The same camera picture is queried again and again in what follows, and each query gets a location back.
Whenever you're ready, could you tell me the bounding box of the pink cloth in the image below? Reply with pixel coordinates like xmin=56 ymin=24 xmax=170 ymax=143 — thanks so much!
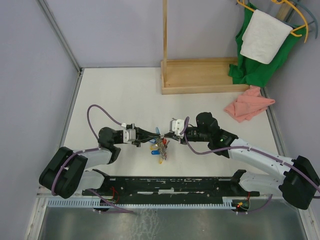
xmin=224 ymin=85 xmax=276 ymax=123

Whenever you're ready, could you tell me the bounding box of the white cable duct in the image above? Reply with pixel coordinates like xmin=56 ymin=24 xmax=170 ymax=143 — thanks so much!
xmin=47 ymin=196 xmax=238 ymax=209

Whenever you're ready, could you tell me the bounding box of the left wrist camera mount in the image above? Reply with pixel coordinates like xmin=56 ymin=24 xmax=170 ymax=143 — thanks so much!
xmin=121 ymin=122 xmax=137 ymax=144

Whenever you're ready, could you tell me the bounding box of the yellow clothes hanger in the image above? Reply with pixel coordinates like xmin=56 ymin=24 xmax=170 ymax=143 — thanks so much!
xmin=236 ymin=0 xmax=310 ymax=44

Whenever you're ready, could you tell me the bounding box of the green shirt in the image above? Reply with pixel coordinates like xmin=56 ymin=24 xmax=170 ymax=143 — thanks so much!
xmin=228 ymin=2 xmax=307 ymax=88

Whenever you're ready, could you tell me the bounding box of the white towel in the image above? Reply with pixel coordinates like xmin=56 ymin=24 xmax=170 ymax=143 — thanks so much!
xmin=240 ymin=9 xmax=293 ymax=65

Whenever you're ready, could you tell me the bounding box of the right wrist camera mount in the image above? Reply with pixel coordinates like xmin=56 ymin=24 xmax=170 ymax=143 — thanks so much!
xmin=169 ymin=118 xmax=185 ymax=138

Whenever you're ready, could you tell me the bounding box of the metal keyring organizer blue handle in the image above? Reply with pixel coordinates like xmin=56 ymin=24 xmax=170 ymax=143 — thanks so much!
xmin=149 ymin=135 xmax=168 ymax=164

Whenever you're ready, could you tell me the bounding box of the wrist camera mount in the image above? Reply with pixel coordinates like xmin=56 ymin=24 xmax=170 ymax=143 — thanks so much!
xmin=121 ymin=122 xmax=137 ymax=144
xmin=169 ymin=118 xmax=185 ymax=138

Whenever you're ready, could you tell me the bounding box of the wooden rack frame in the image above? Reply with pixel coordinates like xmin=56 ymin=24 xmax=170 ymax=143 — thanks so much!
xmin=161 ymin=0 xmax=250 ymax=95

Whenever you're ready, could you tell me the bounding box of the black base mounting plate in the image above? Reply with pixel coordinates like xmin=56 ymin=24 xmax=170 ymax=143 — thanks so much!
xmin=95 ymin=176 xmax=260 ymax=200

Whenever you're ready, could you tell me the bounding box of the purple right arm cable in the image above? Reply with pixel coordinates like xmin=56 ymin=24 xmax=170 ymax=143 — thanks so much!
xmin=181 ymin=116 xmax=320 ymax=215

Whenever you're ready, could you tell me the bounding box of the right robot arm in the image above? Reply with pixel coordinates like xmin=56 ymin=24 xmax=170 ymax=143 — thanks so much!
xmin=164 ymin=112 xmax=320 ymax=210

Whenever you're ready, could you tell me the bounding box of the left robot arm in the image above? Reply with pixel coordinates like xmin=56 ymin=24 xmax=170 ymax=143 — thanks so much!
xmin=38 ymin=124 xmax=161 ymax=199

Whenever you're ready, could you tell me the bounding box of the key with red tag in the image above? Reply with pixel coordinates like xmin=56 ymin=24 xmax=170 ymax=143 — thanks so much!
xmin=162 ymin=137 xmax=170 ymax=146

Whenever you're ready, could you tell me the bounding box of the teal clothes hanger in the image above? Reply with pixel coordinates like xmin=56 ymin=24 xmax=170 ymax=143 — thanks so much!
xmin=287 ymin=0 xmax=319 ymax=40

